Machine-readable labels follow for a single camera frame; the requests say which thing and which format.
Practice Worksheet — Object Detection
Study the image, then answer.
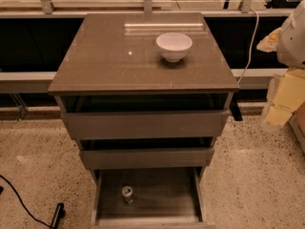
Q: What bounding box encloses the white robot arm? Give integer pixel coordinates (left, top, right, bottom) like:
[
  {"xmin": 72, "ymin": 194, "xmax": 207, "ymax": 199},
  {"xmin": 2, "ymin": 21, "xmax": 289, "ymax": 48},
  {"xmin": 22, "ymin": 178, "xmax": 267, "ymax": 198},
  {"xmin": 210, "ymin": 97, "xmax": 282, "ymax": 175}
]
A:
[{"xmin": 256, "ymin": 0, "xmax": 305, "ymax": 127}]

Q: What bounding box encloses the grey drawer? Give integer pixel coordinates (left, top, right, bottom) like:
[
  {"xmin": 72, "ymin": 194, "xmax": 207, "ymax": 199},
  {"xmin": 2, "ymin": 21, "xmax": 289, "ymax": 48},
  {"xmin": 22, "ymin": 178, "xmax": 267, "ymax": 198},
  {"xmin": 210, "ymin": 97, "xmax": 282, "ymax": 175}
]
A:
[
  {"xmin": 56, "ymin": 94, "xmax": 231, "ymax": 140},
  {"xmin": 91, "ymin": 168, "xmax": 216, "ymax": 229},
  {"xmin": 79, "ymin": 147, "xmax": 214, "ymax": 170}
]

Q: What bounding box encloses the white ceramic bowl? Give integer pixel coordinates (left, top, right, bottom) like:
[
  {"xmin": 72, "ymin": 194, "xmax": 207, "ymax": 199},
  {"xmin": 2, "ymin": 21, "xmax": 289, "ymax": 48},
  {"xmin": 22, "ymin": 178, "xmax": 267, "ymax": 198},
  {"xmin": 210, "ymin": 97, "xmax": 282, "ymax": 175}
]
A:
[{"xmin": 156, "ymin": 32, "xmax": 193, "ymax": 62}]

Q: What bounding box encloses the grey bottom drawer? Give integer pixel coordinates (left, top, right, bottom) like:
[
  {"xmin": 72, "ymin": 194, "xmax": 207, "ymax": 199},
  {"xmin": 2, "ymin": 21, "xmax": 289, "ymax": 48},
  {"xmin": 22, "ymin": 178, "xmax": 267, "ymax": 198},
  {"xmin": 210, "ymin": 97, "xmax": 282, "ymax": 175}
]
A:
[{"xmin": 91, "ymin": 168, "xmax": 216, "ymax": 229}]

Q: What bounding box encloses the redbull can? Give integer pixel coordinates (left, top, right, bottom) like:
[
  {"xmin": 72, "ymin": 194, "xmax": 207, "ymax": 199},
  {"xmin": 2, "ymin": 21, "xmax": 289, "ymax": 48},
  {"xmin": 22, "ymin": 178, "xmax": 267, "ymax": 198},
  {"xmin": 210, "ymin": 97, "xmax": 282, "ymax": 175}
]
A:
[{"xmin": 122, "ymin": 186, "xmax": 133, "ymax": 205}]

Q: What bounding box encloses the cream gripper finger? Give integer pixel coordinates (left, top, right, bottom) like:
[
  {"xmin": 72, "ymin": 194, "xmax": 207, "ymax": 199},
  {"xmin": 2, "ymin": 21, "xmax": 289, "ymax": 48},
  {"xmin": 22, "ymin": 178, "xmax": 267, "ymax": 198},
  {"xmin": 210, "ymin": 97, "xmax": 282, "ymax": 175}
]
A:
[
  {"xmin": 266, "ymin": 69, "xmax": 305, "ymax": 127},
  {"xmin": 256, "ymin": 28, "xmax": 281, "ymax": 52}
]

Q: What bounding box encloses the metal railing frame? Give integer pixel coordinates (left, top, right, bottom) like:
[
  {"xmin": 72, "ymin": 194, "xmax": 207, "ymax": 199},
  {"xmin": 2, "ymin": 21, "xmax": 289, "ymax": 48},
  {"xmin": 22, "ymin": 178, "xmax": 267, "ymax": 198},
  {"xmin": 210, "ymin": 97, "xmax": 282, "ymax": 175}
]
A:
[{"xmin": 0, "ymin": 0, "xmax": 305, "ymax": 95}]

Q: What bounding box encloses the white cable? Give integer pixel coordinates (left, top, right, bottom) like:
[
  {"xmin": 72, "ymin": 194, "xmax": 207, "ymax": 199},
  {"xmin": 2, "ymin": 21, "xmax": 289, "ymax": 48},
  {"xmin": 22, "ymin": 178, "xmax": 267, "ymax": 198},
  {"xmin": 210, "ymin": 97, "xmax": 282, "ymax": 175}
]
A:
[{"xmin": 236, "ymin": 8, "xmax": 260, "ymax": 85}]

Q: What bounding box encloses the grey middle drawer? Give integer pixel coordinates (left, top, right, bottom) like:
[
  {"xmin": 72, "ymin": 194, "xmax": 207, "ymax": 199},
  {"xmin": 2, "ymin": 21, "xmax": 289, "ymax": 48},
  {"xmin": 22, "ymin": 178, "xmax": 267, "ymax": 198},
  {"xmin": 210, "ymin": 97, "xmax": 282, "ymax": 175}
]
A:
[{"xmin": 79, "ymin": 147, "xmax": 214, "ymax": 170}]

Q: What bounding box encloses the grey top drawer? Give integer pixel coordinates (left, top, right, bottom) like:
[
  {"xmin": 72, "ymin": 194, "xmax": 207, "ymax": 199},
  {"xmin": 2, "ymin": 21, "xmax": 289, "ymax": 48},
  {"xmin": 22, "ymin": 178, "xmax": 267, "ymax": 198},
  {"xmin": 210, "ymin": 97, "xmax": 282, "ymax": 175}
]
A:
[{"xmin": 56, "ymin": 94, "xmax": 231, "ymax": 140}]

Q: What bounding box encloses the black plug on floor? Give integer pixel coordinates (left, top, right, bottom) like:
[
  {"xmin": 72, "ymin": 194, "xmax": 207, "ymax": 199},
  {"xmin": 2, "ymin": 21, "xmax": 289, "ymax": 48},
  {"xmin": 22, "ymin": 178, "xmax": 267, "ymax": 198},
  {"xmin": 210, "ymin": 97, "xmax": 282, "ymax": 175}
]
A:
[{"xmin": 50, "ymin": 202, "xmax": 65, "ymax": 229}]

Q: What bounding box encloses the black floor cable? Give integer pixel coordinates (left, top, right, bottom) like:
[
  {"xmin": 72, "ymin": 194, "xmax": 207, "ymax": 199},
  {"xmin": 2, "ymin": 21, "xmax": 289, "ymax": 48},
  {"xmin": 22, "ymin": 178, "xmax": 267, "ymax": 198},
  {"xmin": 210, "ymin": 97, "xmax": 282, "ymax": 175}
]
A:
[{"xmin": 0, "ymin": 174, "xmax": 53, "ymax": 229}]

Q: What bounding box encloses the cardboard box at right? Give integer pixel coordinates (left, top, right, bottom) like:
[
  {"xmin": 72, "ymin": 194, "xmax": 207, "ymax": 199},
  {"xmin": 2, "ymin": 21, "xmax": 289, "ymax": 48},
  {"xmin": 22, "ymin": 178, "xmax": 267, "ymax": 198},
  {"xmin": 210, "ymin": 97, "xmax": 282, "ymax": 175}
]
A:
[{"xmin": 290, "ymin": 102, "xmax": 305, "ymax": 154}]

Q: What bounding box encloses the grey drawer cabinet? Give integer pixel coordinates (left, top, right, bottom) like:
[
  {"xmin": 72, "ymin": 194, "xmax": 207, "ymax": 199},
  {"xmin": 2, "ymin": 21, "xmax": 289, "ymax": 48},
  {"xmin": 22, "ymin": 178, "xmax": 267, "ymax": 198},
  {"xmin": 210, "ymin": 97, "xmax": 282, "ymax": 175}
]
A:
[{"xmin": 47, "ymin": 12, "xmax": 240, "ymax": 229}]

